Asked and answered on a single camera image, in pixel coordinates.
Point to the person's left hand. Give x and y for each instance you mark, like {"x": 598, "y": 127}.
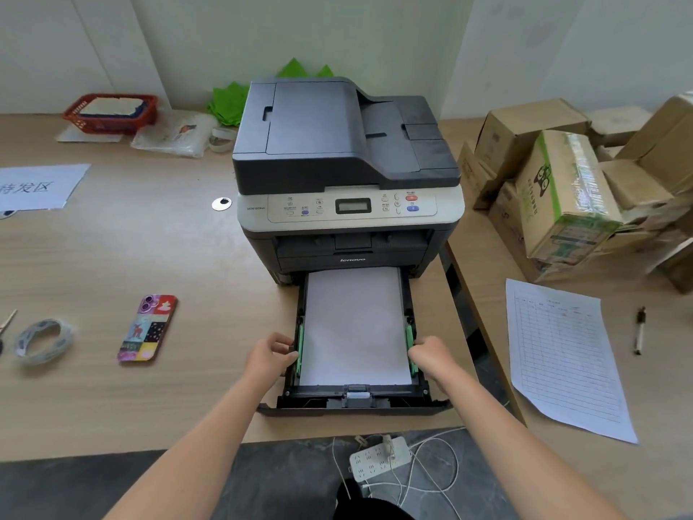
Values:
{"x": 266, "y": 360}

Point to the person's right hand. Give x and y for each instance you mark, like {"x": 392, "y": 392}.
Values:
{"x": 438, "y": 360}

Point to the person's left fingers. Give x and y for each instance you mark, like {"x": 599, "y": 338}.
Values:
{"x": 284, "y": 345}

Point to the person's right fingers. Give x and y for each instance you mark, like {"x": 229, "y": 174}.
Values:
{"x": 419, "y": 353}

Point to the black printer paper tray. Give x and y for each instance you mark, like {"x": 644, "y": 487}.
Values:
{"x": 352, "y": 404}

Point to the person's left forearm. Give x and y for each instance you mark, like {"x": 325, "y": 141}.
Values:
{"x": 200, "y": 449}

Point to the person's right forearm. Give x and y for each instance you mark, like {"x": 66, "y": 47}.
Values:
{"x": 514, "y": 454}

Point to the white paper stack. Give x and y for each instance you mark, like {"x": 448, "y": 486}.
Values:
{"x": 354, "y": 324}

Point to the white power strip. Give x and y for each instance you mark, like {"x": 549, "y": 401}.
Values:
{"x": 379, "y": 459}

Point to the phone with colourful patchwork case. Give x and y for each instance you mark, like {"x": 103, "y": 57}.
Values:
{"x": 147, "y": 329}

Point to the printed form sheet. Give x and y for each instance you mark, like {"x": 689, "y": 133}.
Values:
{"x": 568, "y": 357}

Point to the round white desk disc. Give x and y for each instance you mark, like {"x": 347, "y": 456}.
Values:
{"x": 221, "y": 204}

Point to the person's black clothing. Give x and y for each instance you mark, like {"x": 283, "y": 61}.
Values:
{"x": 373, "y": 509}

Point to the green printed cardboard carton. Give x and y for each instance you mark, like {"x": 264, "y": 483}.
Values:
{"x": 563, "y": 194}

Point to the beige masking tape roll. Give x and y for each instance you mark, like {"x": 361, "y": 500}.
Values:
{"x": 222, "y": 139}

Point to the grey multifunction printer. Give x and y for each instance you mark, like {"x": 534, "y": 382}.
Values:
{"x": 325, "y": 129}

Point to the black and white pen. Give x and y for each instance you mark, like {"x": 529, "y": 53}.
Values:
{"x": 640, "y": 333}

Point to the clear plastic bag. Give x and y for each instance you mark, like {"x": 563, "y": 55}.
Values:
{"x": 173, "y": 132}

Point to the pile of brown cardboard boxes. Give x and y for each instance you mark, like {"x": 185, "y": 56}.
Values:
{"x": 520, "y": 129}

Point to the green folded paper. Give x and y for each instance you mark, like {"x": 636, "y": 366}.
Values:
{"x": 227, "y": 102}

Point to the clear adhesive tape roll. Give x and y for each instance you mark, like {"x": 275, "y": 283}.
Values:
{"x": 22, "y": 346}

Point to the red plastic basket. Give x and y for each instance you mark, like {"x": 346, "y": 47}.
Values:
{"x": 141, "y": 117}

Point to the scissors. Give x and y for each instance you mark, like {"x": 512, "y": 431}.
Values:
{"x": 6, "y": 325}

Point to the white paper sign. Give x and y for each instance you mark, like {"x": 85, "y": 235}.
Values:
{"x": 38, "y": 186}

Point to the white items in basket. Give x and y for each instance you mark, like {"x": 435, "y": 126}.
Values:
{"x": 111, "y": 106}

